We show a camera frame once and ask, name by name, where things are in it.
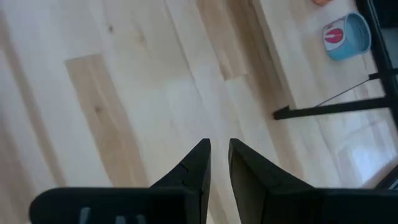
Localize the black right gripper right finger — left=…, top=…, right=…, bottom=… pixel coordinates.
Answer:
left=228, top=139, right=398, bottom=224

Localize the black metal shelf frame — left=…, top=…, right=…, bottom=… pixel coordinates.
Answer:
left=272, top=68, right=398, bottom=121

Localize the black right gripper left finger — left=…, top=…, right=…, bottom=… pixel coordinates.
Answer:
left=29, top=139, right=212, bottom=224

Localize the short blue can red label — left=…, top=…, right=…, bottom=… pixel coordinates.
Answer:
left=322, top=12, right=373, bottom=62

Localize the black table frame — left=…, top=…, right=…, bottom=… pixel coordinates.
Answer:
left=356, top=0, right=398, bottom=189

